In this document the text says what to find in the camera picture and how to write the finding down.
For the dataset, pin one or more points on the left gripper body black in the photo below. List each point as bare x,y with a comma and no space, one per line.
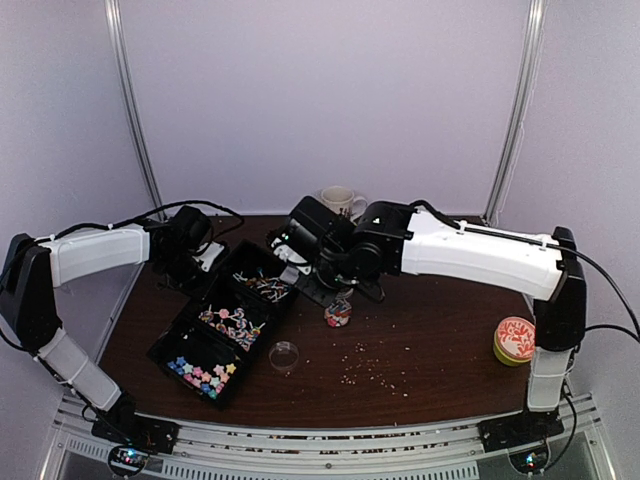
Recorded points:
182,276

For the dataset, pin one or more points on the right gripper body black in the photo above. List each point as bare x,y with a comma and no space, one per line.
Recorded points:
326,293

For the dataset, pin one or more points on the clear plastic jar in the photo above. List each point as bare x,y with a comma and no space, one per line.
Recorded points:
338,314

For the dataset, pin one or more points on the black bin star candies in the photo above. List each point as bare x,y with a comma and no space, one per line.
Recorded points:
204,363

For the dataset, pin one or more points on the metal candy scoop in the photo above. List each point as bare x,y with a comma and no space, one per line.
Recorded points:
290,275

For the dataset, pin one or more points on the black bin small lollipops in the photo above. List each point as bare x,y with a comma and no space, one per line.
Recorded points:
255,273

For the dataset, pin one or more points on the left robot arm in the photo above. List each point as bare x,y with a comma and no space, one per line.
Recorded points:
48,282

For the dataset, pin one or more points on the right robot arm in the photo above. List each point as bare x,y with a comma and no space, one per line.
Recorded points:
326,252

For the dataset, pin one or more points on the clear jar lid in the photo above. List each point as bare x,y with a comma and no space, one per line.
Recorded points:
284,356

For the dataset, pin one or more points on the ceramic mug coral pattern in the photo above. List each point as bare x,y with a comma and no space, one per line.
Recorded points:
343,201

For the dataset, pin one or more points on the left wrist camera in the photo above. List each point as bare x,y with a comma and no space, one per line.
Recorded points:
211,254

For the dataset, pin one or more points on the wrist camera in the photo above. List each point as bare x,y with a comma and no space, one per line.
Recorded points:
211,254
278,243

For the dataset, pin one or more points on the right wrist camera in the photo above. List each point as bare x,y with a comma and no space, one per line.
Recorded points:
278,243

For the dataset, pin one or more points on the aluminium front rail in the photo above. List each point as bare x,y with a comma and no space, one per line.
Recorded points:
442,450

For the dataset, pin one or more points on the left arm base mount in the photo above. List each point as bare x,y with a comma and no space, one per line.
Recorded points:
141,432

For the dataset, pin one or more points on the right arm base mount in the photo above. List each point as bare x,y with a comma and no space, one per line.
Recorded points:
518,429

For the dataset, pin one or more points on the right aluminium corner post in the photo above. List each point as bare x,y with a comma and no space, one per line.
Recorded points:
525,85

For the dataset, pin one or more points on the aluminium corner post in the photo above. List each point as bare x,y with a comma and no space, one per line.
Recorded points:
525,85
117,37

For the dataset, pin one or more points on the left aluminium corner post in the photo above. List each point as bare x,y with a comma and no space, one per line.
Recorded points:
117,37

